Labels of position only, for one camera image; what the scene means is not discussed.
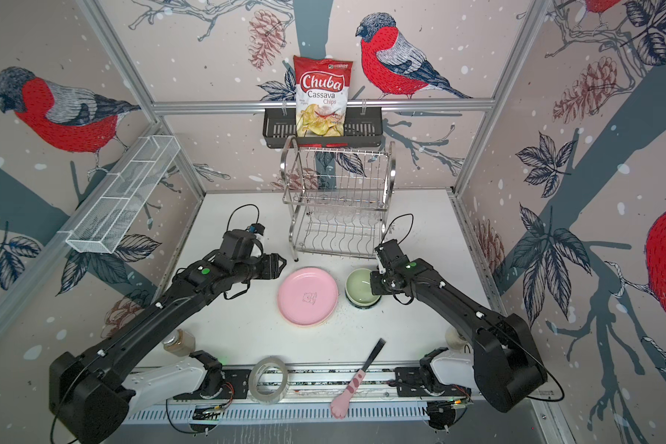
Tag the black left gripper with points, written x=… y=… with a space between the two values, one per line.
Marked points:
x=273 y=265

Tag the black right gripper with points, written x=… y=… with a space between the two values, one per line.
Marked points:
x=375 y=288

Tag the light green bowl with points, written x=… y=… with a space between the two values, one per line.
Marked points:
x=358 y=284

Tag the pink plate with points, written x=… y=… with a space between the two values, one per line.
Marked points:
x=308 y=297

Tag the steel two-tier dish rack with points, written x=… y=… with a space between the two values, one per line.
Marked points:
x=339 y=197

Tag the green leaf patterned bowl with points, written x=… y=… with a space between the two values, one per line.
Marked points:
x=365 y=303

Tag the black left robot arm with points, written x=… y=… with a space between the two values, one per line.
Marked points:
x=87 y=392

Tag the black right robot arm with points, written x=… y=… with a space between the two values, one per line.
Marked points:
x=506 y=366

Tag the clear tape roll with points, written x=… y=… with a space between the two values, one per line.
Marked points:
x=268 y=381

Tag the small glass spice jar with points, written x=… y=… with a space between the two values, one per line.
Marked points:
x=180 y=343

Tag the pink cat paw spatula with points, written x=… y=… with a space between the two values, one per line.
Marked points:
x=339 y=407

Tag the red Chuba cassava chips bag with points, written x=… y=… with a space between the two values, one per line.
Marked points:
x=321 y=96

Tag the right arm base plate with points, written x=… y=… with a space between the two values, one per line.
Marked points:
x=414 y=381

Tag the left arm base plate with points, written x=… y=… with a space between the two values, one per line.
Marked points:
x=229 y=383

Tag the black wire wall basket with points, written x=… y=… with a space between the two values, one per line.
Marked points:
x=359 y=128

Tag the white mesh wall shelf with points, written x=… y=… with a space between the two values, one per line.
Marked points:
x=108 y=220

